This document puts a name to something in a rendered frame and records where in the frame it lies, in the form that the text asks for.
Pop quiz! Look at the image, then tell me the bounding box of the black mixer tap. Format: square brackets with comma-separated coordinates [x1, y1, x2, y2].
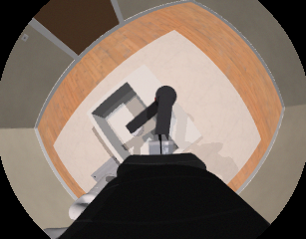
[126, 86, 177, 140]

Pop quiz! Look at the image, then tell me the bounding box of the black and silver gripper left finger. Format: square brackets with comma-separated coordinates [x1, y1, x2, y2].
[149, 134, 160, 154]

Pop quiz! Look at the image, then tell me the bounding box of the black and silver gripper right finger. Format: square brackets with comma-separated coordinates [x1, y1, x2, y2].
[159, 134, 173, 154]

